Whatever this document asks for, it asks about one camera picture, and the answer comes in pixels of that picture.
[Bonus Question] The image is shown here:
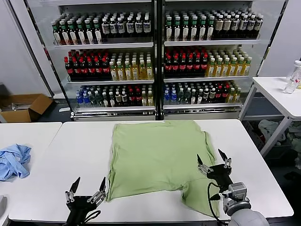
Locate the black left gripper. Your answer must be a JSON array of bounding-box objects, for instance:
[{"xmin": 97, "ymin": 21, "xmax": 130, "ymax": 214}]
[{"xmin": 65, "ymin": 176, "xmax": 107, "ymax": 226}]

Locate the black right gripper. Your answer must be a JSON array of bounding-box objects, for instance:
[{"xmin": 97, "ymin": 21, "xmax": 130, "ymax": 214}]
[{"xmin": 196, "ymin": 148, "xmax": 234, "ymax": 189}]

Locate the light green polo shirt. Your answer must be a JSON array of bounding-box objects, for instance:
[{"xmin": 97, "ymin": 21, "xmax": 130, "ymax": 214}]
[{"xmin": 105, "ymin": 120, "xmax": 221, "ymax": 218}]

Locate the glass beverage display cooler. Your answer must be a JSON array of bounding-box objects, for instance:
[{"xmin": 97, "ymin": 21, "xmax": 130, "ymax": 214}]
[
  {"xmin": 159, "ymin": 0, "xmax": 290, "ymax": 121},
  {"xmin": 9, "ymin": 0, "xmax": 158, "ymax": 122}
]

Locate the white cooler shelf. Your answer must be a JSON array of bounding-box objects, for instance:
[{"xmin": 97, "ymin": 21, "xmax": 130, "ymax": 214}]
[
  {"xmin": 67, "ymin": 79, "xmax": 155, "ymax": 85},
  {"xmin": 72, "ymin": 105, "xmax": 156, "ymax": 116},
  {"xmin": 164, "ymin": 39, "xmax": 261, "ymax": 47},
  {"xmin": 163, "ymin": 103, "xmax": 243, "ymax": 111},
  {"xmin": 54, "ymin": 42, "xmax": 155, "ymax": 49},
  {"xmin": 164, "ymin": 75, "xmax": 250, "ymax": 83}
]

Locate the white grey cloth pile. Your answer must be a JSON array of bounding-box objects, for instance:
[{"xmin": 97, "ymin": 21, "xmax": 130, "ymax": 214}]
[{"xmin": 258, "ymin": 119, "xmax": 286, "ymax": 146}]

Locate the crumpled light blue shirt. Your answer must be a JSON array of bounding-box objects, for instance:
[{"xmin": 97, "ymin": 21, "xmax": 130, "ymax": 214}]
[{"xmin": 0, "ymin": 143, "xmax": 32, "ymax": 181}]

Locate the teal grey cloth pile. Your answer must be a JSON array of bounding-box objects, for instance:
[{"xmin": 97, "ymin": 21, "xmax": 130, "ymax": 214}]
[{"xmin": 285, "ymin": 122, "xmax": 301, "ymax": 153}]

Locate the grey device edge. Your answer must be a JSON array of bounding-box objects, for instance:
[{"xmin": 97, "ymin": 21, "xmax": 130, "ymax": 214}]
[{"xmin": 0, "ymin": 194, "xmax": 8, "ymax": 216}]

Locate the white side table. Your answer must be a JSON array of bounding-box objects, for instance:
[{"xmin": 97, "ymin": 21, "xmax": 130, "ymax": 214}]
[{"xmin": 238, "ymin": 76, "xmax": 301, "ymax": 158}]

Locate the open brown cardboard box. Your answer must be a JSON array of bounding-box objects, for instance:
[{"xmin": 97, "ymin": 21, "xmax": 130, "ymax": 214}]
[{"xmin": 0, "ymin": 93, "xmax": 54, "ymax": 123}]

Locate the grey metal parts bundle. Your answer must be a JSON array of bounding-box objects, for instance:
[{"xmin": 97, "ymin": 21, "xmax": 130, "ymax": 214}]
[{"xmin": 10, "ymin": 101, "xmax": 32, "ymax": 110}]

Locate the small clear plastic bottle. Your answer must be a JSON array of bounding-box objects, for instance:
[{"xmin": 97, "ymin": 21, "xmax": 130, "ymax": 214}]
[{"xmin": 284, "ymin": 79, "xmax": 297, "ymax": 94}]

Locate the clear bottle white cap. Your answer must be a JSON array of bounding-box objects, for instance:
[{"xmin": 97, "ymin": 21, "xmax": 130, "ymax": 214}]
[{"xmin": 286, "ymin": 60, "xmax": 301, "ymax": 82}]

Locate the green cap tea bottle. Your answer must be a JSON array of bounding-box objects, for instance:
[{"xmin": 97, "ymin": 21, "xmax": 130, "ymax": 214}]
[
  {"xmin": 76, "ymin": 19, "xmax": 87, "ymax": 45},
  {"xmin": 181, "ymin": 16, "xmax": 190, "ymax": 41},
  {"xmin": 93, "ymin": 18, "xmax": 103, "ymax": 44},
  {"xmin": 52, "ymin": 21, "xmax": 62, "ymax": 45},
  {"xmin": 85, "ymin": 19, "xmax": 95, "ymax": 45},
  {"xmin": 173, "ymin": 16, "xmax": 182, "ymax": 41},
  {"xmin": 164, "ymin": 16, "xmax": 173, "ymax": 41},
  {"xmin": 68, "ymin": 20, "xmax": 78, "ymax": 45},
  {"xmin": 190, "ymin": 16, "xmax": 198, "ymax": 41},
  {"xmin": 206, "ymin": 16, "xmax": 215, "ymax": 40},
  {"xmin": 60, "ymin": 20, "xmax": 70, "ymax": 45},
  {"xmin": 198, "ymin": 16, "xmax": 207, "ymax": 41}
]

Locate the beige label drink bottle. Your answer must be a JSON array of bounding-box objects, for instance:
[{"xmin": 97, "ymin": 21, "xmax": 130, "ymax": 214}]
[
  {"xmin": 215, "ymin": 15, "xmax": 224, "ymax": 40},
  {"xmin": 223, "ymin": 15, "xmax": 232, "ymax": 39}
]

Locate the dark bottle blue white label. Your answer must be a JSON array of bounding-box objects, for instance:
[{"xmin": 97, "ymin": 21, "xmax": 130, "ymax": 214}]
[
  {"xmin": 247, "ymin": 15, "xmax": 255, "ymax": 38},
  {"xmin": 109, "ymin": 17, "xmax": 118, "ymax": 37},
  {"xmin": 254, "ymin": 14, "xmax": 263, "ymax": 38},
  {"xmin": 102, "ymin": 17, "xmax": 110, "ymax": 37},
  {"xmin": 117, "ymin": 16, "xmax": 126, "ymax": 37},
  {"xmin": 135, "ymin": 16, "xmax": 143, "ymax": 36},
  {"xmin": 231, "ymin": 15, "xmax": 240, "ymax": 39},
  {"xmin": 239, "ymin": 15, "xmax": 248, "ymax": 39},
  {"xmin": 143, "ymin": 15, "xmax": 152, "ymax": 36},
  {"xmin": 126, "ymin": 16, "xmax": 135, "ymax": 37}
]

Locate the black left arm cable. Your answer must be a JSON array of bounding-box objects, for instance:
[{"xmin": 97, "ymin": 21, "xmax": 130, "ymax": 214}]
[{"xmin": 84, "ymin": 210, "xmax": 102, "ymax": 223}]

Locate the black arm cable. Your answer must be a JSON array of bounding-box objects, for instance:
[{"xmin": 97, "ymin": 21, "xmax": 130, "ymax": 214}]
[
  {"xmin": 207, "ymin": 182, "xmax": 227, "ymax": 222},
  {"xmin": 84, "ymin": 210, "xmax": 102, "ymax": 223}
]

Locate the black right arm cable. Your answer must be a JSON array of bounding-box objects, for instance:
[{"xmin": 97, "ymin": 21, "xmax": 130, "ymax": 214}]
[{"xmin": 207, "ymin": 182, "xmax": 227, "ymax": 222}]

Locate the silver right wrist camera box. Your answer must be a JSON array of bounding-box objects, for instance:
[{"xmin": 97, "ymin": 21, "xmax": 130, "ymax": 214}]
[{"xmin": 227, "ymin": 182, "xmax": 248, "ymax": 201}]

